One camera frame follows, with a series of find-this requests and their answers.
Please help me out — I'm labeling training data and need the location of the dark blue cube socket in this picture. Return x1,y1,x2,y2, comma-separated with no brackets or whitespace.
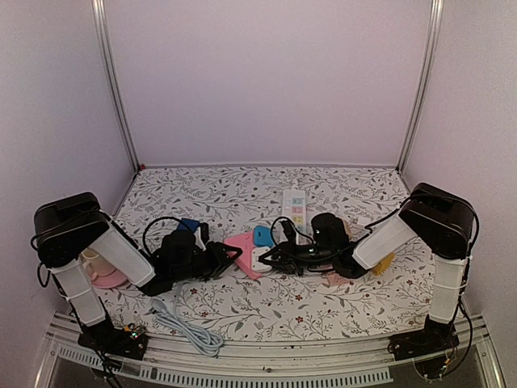
176,218,200,232

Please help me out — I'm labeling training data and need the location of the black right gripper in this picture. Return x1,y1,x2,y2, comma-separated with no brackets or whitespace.
258,238,335,276

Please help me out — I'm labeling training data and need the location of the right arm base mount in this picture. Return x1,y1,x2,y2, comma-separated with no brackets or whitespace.
387,317,460,361

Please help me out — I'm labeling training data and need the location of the yellow cube socket plug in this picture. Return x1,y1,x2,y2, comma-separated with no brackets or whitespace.
371,252,395,276

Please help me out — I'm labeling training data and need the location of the aluminium frame post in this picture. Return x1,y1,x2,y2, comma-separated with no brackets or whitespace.
396,0,444,175
91,0,141,173

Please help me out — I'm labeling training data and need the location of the beige cube socket plug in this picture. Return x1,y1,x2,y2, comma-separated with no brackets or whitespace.
343,220,353,241

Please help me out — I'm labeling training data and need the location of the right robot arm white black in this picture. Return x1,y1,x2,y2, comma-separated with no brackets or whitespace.
258,183,480,352

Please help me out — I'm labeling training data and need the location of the pink cube socket plug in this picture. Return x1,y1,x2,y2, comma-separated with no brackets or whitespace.
326,272,351,287

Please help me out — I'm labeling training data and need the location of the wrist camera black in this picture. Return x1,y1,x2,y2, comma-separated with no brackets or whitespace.
195,222,210,251
280,217,297,243

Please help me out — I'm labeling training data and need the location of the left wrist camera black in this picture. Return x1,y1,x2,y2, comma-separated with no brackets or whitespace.
195,222,210,251

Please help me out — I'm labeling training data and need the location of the floral patterned table mat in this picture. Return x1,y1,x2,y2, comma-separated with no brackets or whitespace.
116,167,435,341

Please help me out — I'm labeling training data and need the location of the white cube socket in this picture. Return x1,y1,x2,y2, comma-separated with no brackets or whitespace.
250,247,275,272

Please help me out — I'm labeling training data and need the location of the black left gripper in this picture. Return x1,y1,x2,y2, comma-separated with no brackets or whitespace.
171,241,242,284

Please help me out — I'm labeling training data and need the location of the left aluminium frame post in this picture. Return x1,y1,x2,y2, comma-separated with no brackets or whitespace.
91,0,141,173

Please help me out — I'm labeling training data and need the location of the white power strip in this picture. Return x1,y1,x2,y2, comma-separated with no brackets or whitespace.
282,179,309,245

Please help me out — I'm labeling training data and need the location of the grey coiled power cable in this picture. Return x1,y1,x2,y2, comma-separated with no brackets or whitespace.
149,282,225,356

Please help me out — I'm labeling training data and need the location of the pink triangular socket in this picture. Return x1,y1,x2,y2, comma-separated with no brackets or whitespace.
224,232,272,280

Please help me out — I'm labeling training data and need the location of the right aluminium frame post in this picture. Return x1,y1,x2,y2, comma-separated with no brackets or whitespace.
396,0,444,175

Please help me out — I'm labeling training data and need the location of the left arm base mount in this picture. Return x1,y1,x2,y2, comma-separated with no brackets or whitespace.
78,317,149,361

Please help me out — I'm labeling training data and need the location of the cyan square adapter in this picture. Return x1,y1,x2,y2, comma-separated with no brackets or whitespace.
253,226,276,247

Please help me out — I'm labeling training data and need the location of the front aluminium rail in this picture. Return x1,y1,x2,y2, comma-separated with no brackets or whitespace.
35,314,506,387

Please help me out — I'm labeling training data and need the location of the cream pink cup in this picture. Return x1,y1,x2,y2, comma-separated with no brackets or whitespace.
81,248,116,281

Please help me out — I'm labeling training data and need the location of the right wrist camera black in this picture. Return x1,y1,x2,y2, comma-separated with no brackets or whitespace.
280,217,297,243

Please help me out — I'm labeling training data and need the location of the pink saucer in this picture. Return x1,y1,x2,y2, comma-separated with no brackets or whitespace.
91,270,128,289

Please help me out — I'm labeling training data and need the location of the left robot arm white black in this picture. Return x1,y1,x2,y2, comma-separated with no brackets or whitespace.
31,192,243,351

